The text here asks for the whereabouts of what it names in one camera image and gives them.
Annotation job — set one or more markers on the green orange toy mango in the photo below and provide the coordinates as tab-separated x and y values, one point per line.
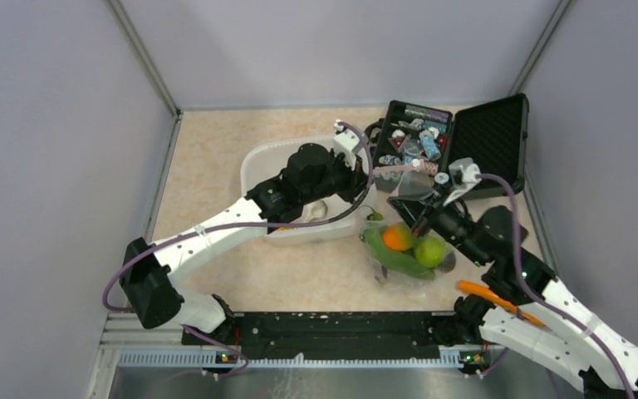
398	237

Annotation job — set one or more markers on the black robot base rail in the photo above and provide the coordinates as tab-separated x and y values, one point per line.
346	336

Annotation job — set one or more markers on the orange marker pen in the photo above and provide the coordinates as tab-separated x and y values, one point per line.
469	287

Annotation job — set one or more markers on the white toy garlic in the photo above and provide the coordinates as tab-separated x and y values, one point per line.
315	211

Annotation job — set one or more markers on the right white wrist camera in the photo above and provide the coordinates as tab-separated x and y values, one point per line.
464	176

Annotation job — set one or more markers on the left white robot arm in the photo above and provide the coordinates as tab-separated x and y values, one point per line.
152	273

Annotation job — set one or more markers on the black poker chip case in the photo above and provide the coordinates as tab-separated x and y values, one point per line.
493	134

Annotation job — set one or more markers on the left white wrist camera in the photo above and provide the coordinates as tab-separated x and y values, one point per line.
348	141

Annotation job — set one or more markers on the loose white poker chip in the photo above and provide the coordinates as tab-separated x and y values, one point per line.
441	178

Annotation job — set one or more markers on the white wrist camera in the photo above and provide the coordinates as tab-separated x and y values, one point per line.
348	141
464	176

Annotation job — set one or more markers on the green toy lime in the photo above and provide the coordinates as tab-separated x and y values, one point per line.
430	251

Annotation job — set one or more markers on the dark brown toy fruit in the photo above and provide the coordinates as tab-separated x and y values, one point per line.
448	263

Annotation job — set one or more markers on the white plastic tub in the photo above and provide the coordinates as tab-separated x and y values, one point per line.
266	161

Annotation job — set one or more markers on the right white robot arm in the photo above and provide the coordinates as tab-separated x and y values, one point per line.
549	325

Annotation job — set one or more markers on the clear zip top bag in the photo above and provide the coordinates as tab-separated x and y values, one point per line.
413	177

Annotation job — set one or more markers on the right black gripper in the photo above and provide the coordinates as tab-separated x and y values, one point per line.
420	214

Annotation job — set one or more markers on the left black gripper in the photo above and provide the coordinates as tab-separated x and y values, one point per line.
355	179

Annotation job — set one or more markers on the green toy leaf vegetable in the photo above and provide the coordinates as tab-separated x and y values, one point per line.
387	261

